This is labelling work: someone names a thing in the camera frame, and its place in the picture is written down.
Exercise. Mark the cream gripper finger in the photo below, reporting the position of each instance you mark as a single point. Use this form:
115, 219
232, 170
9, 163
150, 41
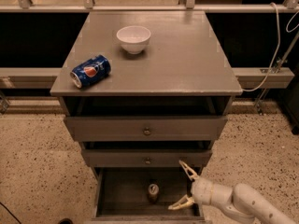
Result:
191, 174
183, 202

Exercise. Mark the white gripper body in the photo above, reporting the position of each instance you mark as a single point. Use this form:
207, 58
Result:
202, 190

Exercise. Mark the orange soda can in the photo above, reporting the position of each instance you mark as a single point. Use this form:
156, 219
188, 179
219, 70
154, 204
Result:
153, 193

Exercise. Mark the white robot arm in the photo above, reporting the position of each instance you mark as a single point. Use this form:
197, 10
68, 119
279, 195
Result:
242, 203

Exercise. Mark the grey open bottom drawer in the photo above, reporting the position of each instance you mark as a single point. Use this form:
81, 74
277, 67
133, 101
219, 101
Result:
122, 197

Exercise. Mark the grey middle drawer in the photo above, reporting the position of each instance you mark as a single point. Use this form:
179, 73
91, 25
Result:
144, 158

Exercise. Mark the grey top drawer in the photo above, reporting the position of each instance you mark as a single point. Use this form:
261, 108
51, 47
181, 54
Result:
87, 129

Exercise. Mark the blue Pepsi can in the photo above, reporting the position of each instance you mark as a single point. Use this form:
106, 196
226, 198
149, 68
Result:
91, 71

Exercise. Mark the metal stand pole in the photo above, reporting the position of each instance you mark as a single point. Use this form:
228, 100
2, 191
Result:
259, 100

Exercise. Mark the white ceramic bowl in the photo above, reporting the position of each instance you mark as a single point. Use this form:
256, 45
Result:
134, 39

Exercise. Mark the metal window rail frame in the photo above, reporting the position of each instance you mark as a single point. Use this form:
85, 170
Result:
249, 78

